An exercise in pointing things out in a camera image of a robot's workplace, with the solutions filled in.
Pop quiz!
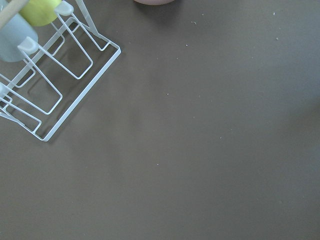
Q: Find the pink bowl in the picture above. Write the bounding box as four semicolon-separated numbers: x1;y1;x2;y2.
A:
134;0;175;6

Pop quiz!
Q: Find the yellow cup on rack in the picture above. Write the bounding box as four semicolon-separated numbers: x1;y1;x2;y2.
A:
19;0;62;27

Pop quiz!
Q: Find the grey cup on rack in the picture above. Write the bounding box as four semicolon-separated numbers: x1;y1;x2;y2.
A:
0;14;38;63

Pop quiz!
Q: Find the white wire drying rack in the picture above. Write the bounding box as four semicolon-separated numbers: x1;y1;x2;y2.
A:
0;0;121;142

